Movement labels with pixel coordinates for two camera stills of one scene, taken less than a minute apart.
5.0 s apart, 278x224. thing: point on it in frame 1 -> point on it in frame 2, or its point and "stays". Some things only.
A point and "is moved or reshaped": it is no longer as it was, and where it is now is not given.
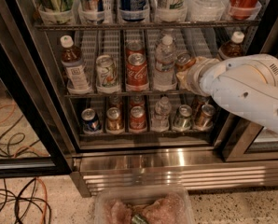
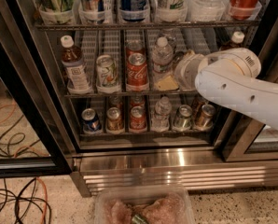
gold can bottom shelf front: x=115 y=121 stays
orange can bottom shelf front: x=204 y=119 stays
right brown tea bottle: x=232 y=48 stays
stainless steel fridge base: x=191 y=168 stays
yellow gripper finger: x=203 y=60 -> x=189 y=52
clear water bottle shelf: x=165 y=58 is moved or reshaped
